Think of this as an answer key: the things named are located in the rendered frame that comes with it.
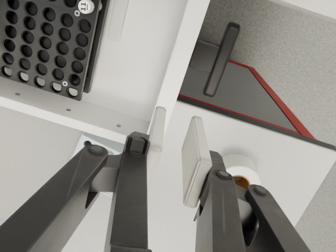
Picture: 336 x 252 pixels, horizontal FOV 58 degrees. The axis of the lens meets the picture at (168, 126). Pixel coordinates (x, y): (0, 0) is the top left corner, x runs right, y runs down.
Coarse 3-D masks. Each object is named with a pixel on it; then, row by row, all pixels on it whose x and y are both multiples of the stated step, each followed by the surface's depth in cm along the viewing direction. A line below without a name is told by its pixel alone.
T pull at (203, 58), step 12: (228, 24) 28; (228, 36) 28; (204, 48) 29; (216, 48) 29; (228, 48) 28; (192, 60) 29; (204, 60) 29; (216, 60) 29; (216, 72) 29; (216, 84) 30
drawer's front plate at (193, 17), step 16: (192, 0) 26; (208, 0) 26; (192, 16) 26; (192, 32) 27; (176, 48) 27; (192, 48) 27; (176, 64) 28; (176, 80) 28; (160, 96) 29; (176, 96) 29
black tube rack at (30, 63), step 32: (0, 0) 29; (32, 0) 29; (64, 0) 29; (0, 32) 31; (32, 32) 30; (64, 32) 33; (96, 32) 33; (0, 64) 32; (32, 64) 32; (64, 64) 34
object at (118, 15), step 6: (120, 0) 33; (126, 0) 33; (114, 6) 34; (120, 6) 34; (126, 6) 34; (114, 12) 34; (120, 12) 34; (114, 18) 34; (120, 18) 34; (114, 24) 34; (120, 24) 34; (108, 30) 35; (114, 30) 35; (120, 30) 35; (108, 36) 35; (114, 36) 35; (120, 36) 36
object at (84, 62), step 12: (96, 0) 29; (96, 12) 29; (72, 48) 31; (84, 48) 31; (72, 60) 31; (84, 60) 31; (72, 72) 32; (84, 72) 32; (72, 84) 32; (72, 96) 33
